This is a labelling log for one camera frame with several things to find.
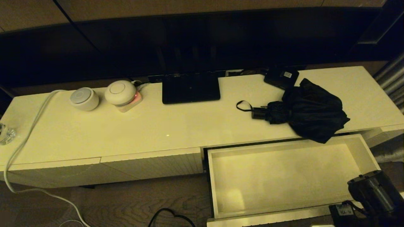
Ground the white fluted drawer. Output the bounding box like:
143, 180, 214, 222
205, 134, 381, 227

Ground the black umbrella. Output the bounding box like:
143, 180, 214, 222
236, 78, 351, 144

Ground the white TV cabinet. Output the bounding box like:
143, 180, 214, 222
0, 66, 404, 189

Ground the grey pleated curtain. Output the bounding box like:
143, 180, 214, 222
369, 54, 404, 164

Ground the black set-top box with label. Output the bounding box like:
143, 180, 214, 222
264, 67, 300, 90

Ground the white fluted cabinet front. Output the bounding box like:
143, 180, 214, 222
100, 147, 205, 183

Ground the large black television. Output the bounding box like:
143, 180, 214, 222
0, 6, 390, 88

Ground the white power strip red light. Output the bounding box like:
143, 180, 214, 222
116, 91, 143, 113

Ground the white dome-shaped device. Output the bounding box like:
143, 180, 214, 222
104, 80, 137, 106

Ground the small white round speaker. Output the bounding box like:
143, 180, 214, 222
69, 87, 99, 111

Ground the white smooth cabinet front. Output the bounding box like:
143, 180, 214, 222
0, 157, 139, 189

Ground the clear glass object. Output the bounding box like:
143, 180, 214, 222
0, 123, 16, 145

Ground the black looped floor cable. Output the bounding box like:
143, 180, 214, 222
148, 208, 196, 227

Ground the black television base plate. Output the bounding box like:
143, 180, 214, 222
162, 72, 221, 104

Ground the white plug with cord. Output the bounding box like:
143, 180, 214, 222
132, 80, 152, 91

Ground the long white power cable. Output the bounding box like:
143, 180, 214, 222
3, 90, 92, 227

